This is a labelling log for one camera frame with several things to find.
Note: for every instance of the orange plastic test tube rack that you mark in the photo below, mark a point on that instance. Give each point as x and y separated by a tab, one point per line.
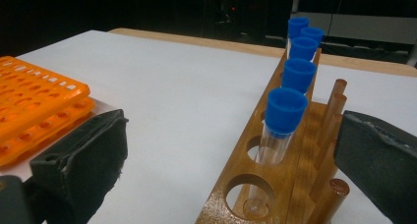
39	93

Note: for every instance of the dark equipment rack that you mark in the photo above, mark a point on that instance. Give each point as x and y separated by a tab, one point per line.
229	11

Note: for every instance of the blue capped test tube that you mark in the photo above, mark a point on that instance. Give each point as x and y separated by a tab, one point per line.
296	26
303	48
314	34
283	112
298	75

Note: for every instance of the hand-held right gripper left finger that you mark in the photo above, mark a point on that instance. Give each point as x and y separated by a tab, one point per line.
85	158

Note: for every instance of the white table mat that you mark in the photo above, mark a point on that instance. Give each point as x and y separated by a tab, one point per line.
180	102

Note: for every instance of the wooden test tube rack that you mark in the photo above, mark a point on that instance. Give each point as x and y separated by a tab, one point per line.
291	191

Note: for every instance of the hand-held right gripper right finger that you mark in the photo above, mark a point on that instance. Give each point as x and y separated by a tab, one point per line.
380	165

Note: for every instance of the grey metal stand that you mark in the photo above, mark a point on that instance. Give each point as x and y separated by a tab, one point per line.
360	27

